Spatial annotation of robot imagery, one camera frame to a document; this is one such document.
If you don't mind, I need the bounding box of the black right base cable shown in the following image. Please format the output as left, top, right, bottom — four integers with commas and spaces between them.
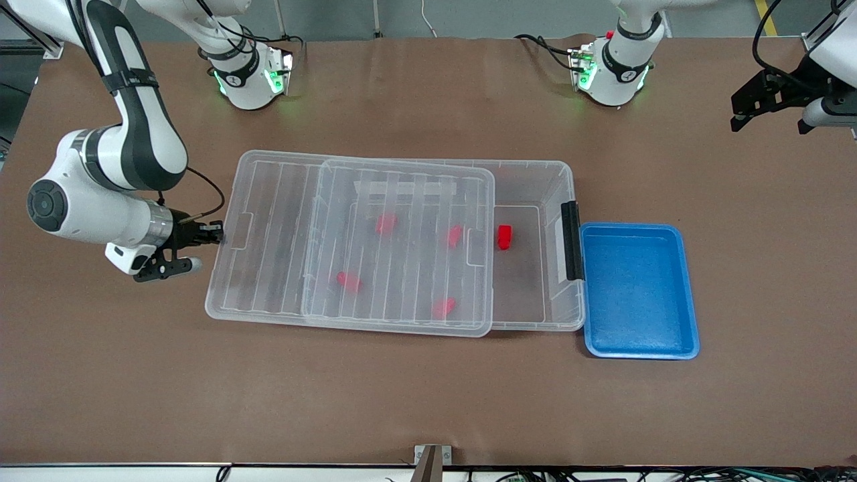
249, 32, 307, 49

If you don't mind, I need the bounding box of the metal table edge bracket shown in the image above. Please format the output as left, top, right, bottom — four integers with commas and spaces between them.
414, 445, 453, 482

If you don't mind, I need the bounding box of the clear plastic storage box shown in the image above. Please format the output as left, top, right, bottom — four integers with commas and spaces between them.
301, 159, 586, 333

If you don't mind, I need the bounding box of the aluminium frame profile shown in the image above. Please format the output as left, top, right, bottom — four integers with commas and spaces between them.
0, 20, 66, 61
802, 10, 841, 53

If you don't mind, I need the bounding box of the clear plastic box lid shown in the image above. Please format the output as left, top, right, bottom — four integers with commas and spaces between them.
204, 149, 497, 338

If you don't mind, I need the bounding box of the black box latch handle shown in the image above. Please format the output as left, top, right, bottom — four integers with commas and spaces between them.
560, 200, 584, 281

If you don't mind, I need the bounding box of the black base cable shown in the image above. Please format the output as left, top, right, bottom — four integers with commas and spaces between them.
514, 33, 578, 72
249, 32, 307, 49

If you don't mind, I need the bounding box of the black left base cable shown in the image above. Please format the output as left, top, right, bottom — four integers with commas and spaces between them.
514, 33, 578, 72

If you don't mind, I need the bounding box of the blue plastic tray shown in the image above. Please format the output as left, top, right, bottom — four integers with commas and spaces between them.
579, 223, 701, 361

